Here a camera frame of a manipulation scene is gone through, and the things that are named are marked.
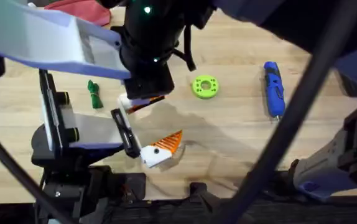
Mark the red bucket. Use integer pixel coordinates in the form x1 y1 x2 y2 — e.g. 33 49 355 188
44 0 113 27

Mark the thin black cable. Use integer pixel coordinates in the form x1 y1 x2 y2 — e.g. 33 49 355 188
172 24 197 72

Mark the black rail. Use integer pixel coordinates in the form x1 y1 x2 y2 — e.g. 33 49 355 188
0 182 357 224

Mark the green toy vegetable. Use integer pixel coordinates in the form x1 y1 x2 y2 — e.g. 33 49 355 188
86 79 104 110

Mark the green disc with holes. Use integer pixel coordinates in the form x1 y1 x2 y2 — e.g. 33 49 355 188
192 74 220 100

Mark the black upright wrist plate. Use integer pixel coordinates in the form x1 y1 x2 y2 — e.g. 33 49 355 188
39 68 62 152

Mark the blue electric screwdriver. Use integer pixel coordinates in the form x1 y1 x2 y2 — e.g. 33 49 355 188
262 60 287 123

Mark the thick black cable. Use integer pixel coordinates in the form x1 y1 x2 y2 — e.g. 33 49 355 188
0 116 66 224
218 0 357 224

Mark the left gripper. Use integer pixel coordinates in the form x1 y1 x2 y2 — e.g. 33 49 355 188
30 91 185 169

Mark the orange ribbed wedge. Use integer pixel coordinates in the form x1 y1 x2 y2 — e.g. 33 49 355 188
126 95 166 114

